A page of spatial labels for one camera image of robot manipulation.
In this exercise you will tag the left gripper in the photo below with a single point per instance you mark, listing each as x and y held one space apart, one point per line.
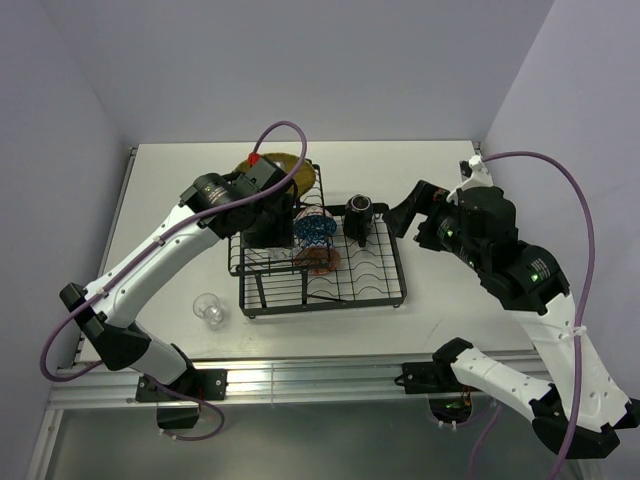
282 234

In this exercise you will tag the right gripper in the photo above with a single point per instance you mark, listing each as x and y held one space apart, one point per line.
427 198

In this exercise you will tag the blue patterned bowl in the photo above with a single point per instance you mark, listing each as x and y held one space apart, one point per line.
314 227

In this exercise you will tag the orange patterned bowl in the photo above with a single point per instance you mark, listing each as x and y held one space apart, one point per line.
318 260

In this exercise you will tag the yellow woven round plate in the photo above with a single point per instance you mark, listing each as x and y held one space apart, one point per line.
305 176

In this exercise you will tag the black mug white inside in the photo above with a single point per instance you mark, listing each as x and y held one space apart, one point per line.
358 219

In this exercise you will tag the clear glass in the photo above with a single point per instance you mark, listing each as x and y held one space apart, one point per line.
207 307
279 253

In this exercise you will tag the clear glass front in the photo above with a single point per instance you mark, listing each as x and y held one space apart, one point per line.
279 253

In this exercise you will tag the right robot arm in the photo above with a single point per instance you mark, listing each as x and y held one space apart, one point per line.
479 227

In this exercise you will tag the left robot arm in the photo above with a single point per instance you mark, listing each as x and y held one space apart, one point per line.
213 208

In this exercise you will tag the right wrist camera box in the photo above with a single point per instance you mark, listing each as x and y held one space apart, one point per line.
474 173

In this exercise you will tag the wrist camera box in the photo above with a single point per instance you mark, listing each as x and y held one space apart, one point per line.
474 173
253 158

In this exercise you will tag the black wire dish rack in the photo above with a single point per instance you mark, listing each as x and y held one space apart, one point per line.
342 275

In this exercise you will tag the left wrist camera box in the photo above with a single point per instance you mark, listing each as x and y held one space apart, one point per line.
253 158

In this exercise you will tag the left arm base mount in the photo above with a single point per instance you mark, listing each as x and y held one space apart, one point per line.
181 404

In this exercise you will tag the aluminium mounting rail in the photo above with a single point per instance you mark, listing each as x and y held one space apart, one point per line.
267 381

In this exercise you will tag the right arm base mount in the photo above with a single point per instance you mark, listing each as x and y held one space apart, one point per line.
429 378

